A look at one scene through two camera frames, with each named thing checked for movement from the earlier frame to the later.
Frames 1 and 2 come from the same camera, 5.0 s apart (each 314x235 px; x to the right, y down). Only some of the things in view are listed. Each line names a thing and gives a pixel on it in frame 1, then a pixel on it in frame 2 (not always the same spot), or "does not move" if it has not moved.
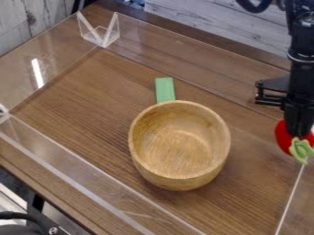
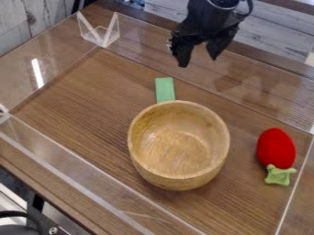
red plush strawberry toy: [299, 148] → [276, 151]
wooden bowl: [179, 140] does not move
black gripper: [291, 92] → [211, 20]
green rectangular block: [164, 89] does not move
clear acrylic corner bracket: [100, 36] does not move
